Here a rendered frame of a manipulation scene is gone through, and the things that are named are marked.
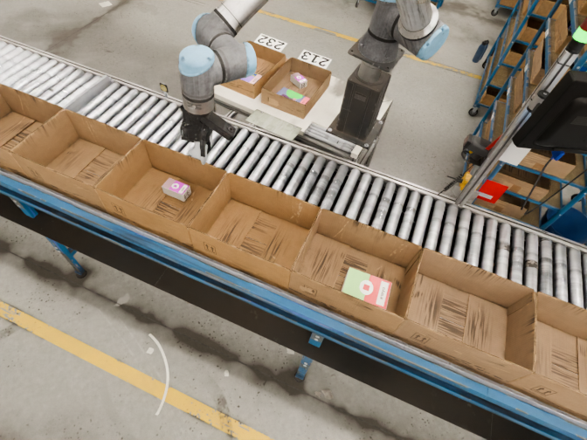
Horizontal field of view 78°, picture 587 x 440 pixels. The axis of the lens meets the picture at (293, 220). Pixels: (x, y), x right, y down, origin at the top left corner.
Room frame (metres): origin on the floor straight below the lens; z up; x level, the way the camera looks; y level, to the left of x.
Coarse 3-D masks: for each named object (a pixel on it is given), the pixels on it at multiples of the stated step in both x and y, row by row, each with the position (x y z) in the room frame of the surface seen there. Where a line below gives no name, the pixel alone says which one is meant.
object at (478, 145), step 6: (468, 138) 1.31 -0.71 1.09; (474, 138) 1.31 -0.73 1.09; (480, 138) 1.32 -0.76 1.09; (468, 144) 1.29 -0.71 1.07; (474, 144) 1.28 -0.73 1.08; (480, 144) 1.28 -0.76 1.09; (486, 144) 1.29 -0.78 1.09; (474, 150) 1.27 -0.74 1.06; (480, 150) 1.27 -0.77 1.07; (486, 150) 1.26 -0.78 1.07; (474, 156) 1.28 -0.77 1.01; (480, 156) 1.28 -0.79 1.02
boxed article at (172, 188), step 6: (168, 180) 0.95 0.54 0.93; (174, 180) 0.96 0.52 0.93; (162, 186) 0.92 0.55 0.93; (168, 186) 0.92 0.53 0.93; (174, 186) 0.93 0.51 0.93; (180, 186) 0.93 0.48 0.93; (186, 186) 0.94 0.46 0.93; (168, 192) 0.91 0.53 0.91; (174, 192) 0.90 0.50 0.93; (180, 192) 0.90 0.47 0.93; (186, 192) 0.91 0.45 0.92; (180, 198) 0.89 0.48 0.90; (186, 198) 0.90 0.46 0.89
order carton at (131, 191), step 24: (144, 144) 1.05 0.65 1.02; (120, 168) 0.90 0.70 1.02; (144, 168) 1.01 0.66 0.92; (168, 168) 1.03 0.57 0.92; (192, 168) 0.99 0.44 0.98; (216, 168) 0.96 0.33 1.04; (120, 192) 0.86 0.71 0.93; (144, 192) 0.90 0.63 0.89; (192, 192) 0.95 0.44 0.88; (120, 216) 0.76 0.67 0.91; (144, 216) 0.72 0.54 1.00; (168, 216) 0.81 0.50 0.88; (192, 216) 0.82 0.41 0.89
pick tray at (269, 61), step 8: (256, 48) 2.23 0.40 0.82; (264, 48) 2.21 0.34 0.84; (256, 56) 2.23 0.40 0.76; (264, 56) 2.21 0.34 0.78; (272, 56) 2.19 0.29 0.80; (280, 56) 2.16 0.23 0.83; (264, 64) 2.15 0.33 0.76; (272, 64) 2.17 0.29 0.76; (280, 64) 2.09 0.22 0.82; (256, 72) 2.05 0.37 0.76; (264, 72) 2.06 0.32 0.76; (272, 72) 1.99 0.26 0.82; (240, 80) 1.83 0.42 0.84; (264, 80) 1.90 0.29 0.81; (232, 88) 1.85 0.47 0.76; (240, 88) 1.83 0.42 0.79; (248, 88) 1.81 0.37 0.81; (256, 88) 1.82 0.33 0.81; (248, 96) 1.81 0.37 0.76; (256, 96) 1.82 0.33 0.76
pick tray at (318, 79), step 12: (288, 60) 2.10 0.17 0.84; (300, 60) 2.11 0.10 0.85; (276, 72) 1.95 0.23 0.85; (288, 72) 2.10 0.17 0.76; (300, 72) 2.11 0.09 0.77; (312, 72) 2.08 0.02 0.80; (324, 72) 2.06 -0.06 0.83; (276, 84) 1.95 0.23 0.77; (288, 84) 1.98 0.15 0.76; (312, 84) 2.02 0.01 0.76; (324, 84) 1.94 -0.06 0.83; (264, 96) 1.77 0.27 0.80; (276, 96) 1.74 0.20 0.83; (312, 96) 1.77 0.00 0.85; (276, 108) 1.74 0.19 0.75; (288, 108) 1.72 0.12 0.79; (300, 108) 1.69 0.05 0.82
